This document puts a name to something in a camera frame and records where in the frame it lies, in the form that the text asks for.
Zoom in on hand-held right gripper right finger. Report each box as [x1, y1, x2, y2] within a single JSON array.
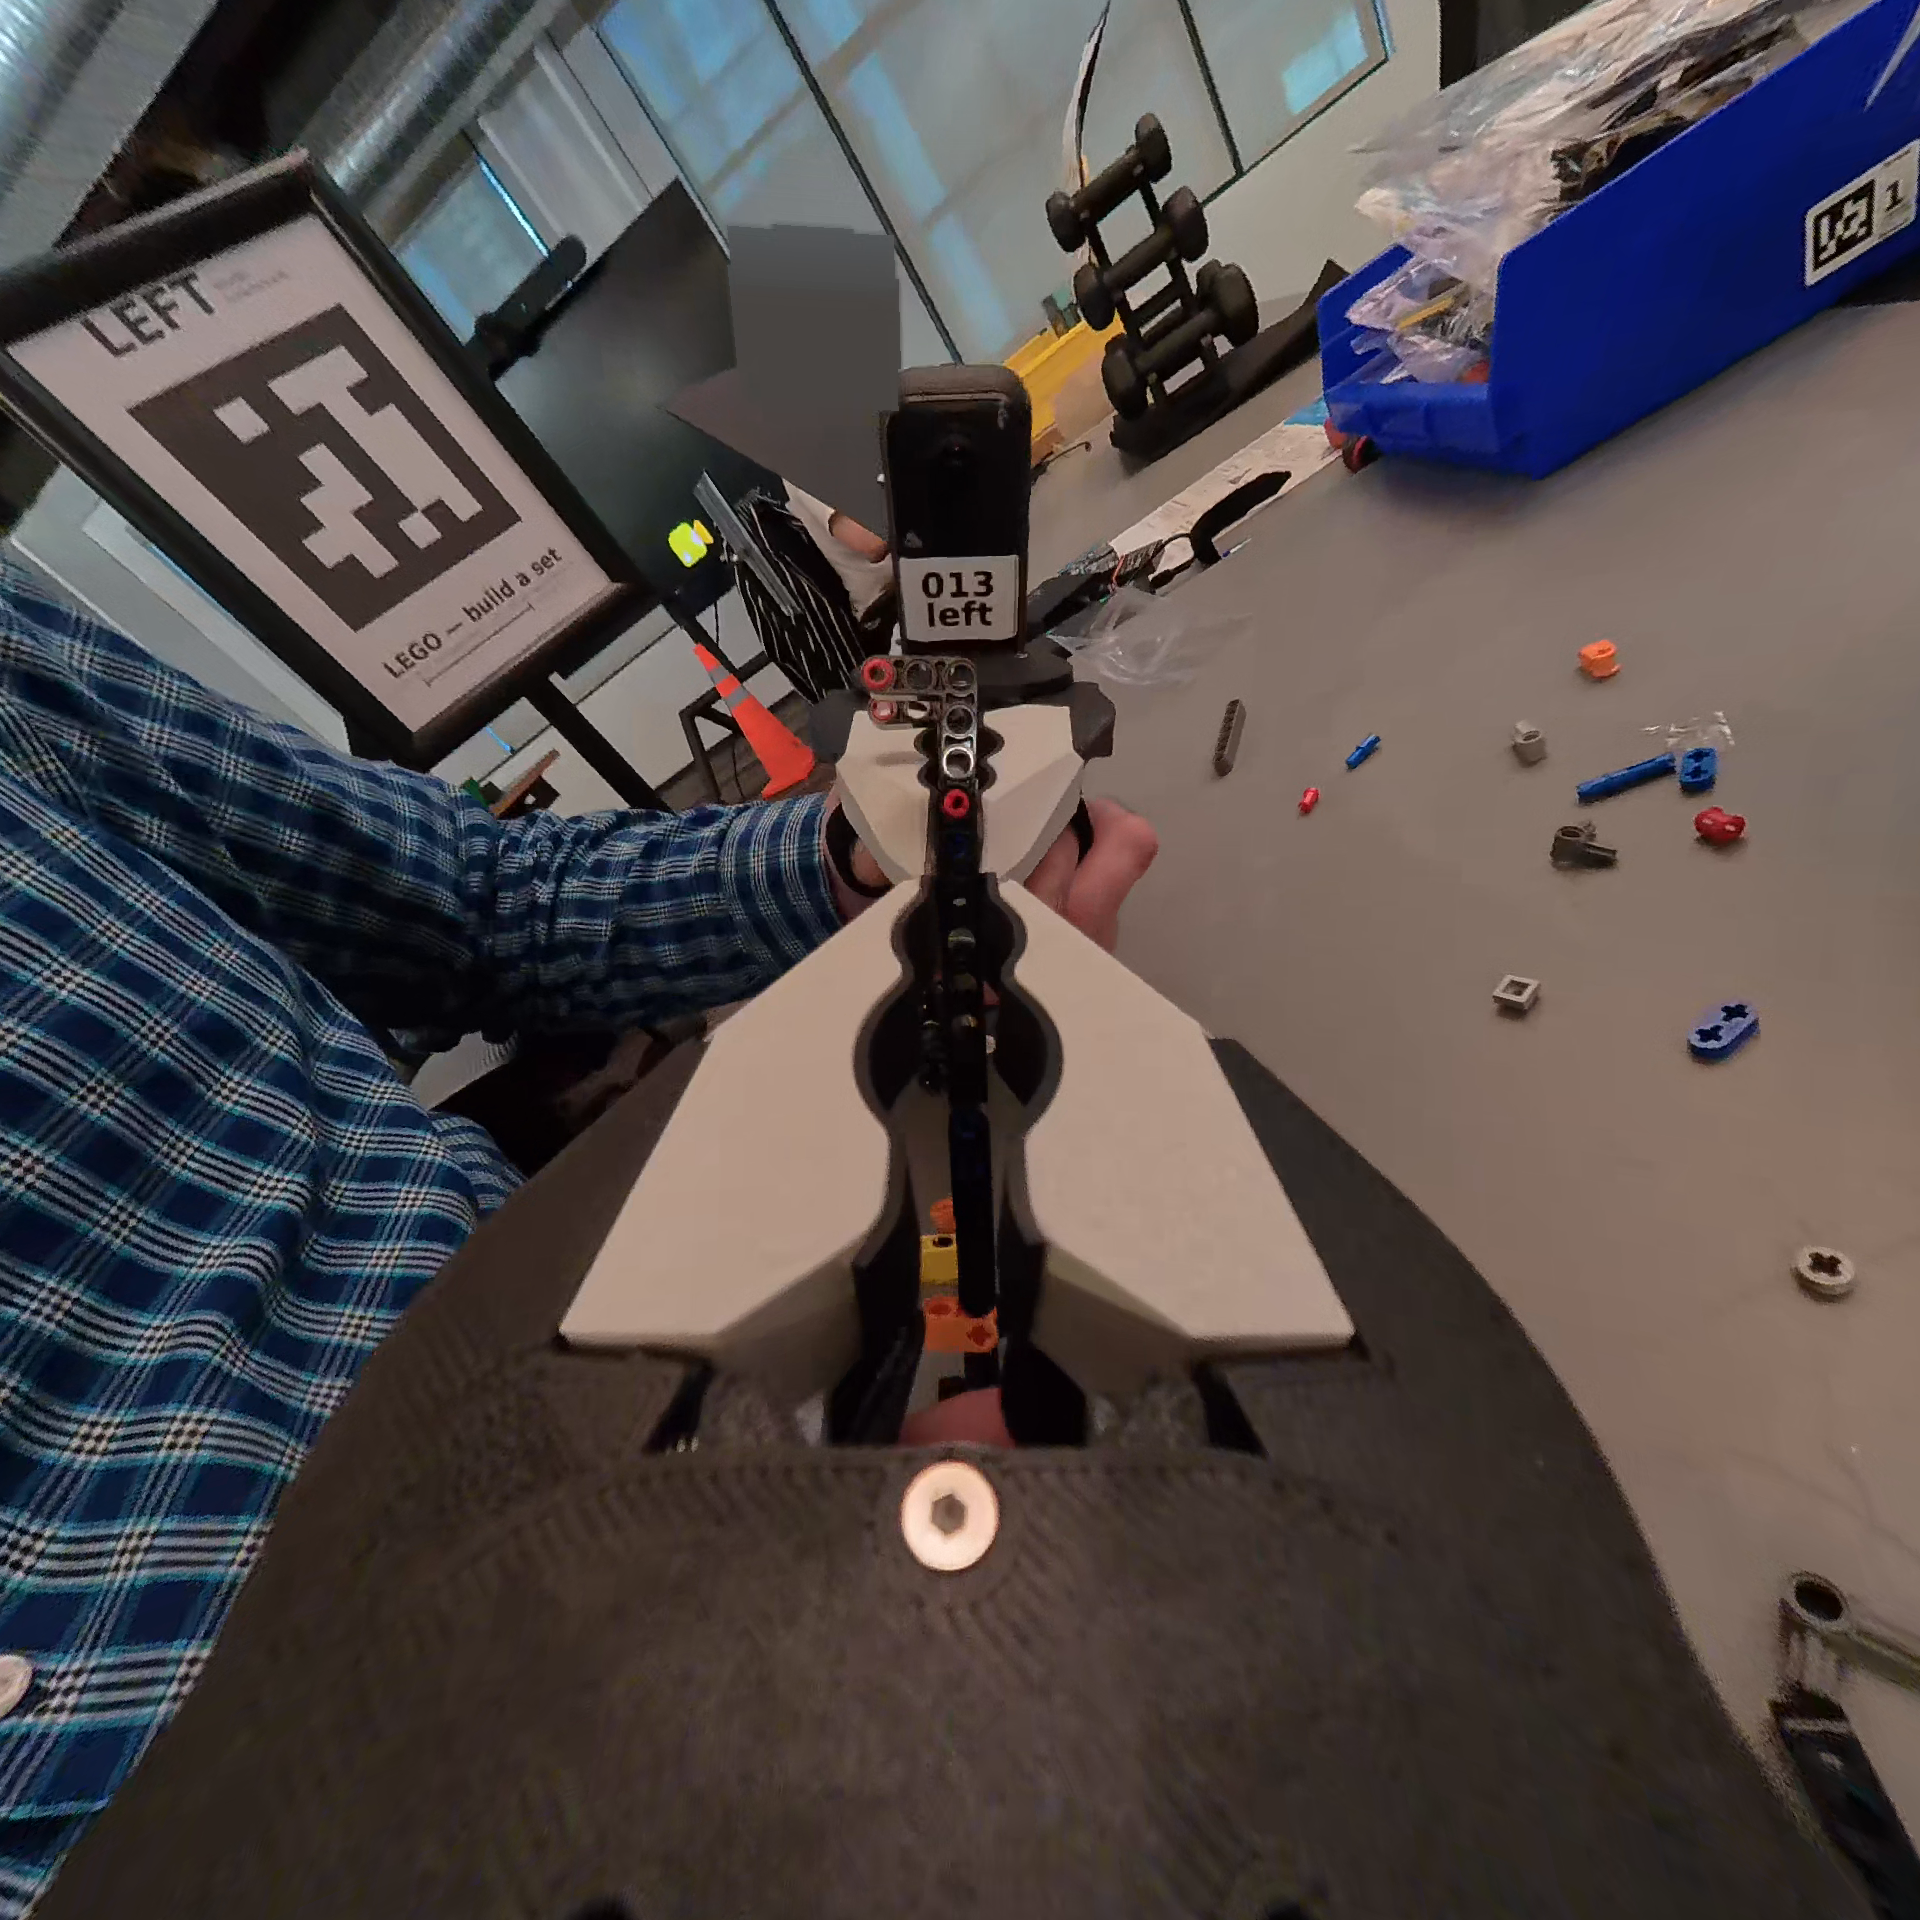
[[996, 879, 1361, 1441]]

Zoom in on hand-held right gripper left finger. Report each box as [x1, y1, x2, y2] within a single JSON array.
[[558, 882, 923, 1444]]

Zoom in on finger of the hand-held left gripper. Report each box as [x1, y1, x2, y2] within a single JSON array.
[[978, 704, 1089, 887], [833, 709, 945, 888]]

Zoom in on black lego liftarm axle tube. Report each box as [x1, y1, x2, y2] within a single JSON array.
[[860, 656, 987, 817]]

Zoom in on black lego chassis assembly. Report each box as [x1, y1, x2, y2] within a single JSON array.
[[901, 780, 1011, 1393]]

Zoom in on person's left forearm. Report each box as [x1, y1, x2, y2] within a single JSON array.
[[0, 546, 845, 1044]]

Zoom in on clear bags of lego parts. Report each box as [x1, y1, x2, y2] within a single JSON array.
[[1341, 0, 1853, 394]]

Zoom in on orange traffic cone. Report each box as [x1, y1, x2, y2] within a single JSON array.
[[688, 639, 824, 805]]

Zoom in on yellow storage bin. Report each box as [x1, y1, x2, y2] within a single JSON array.
[[998, 319, 1125, 437]]

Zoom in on black electronic device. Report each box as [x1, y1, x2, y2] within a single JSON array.
[[1030, 536, 1192, 636]]

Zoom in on clear plastic bag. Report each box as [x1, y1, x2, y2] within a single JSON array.
[[1076, 590, 1251, 694]]

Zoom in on black dumbbell rack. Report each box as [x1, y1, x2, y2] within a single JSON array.
[[1042, 112, 1354, 464]]

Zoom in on white instruction sheet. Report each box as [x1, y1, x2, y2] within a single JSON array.
[[1107, 416, 1346, 560]]

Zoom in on black monitor screen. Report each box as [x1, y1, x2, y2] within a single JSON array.
[[486, 186, 740, 600]]

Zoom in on white curved banner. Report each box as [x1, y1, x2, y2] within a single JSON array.
[[1053, 0, 1116, 202]]

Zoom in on black framed marker sign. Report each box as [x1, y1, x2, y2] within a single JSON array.
[[0, 151, 665, 774]]

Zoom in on person's plaid shirt torso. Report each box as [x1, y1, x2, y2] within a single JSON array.
[[0, 885, 528, 1913]]

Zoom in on blue storage bin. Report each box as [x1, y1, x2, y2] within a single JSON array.
[[1317, 0, 1920, 484]]

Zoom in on black strap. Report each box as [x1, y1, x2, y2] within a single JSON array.
[[1181, 468, 1296, 570]]

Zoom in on black camera bar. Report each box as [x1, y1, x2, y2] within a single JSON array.
[[469, 236, 593, 361]]

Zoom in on silver spiral air duct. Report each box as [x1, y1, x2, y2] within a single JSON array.
[[0, 0, 179, 233], [315, 0, 601, 197]]

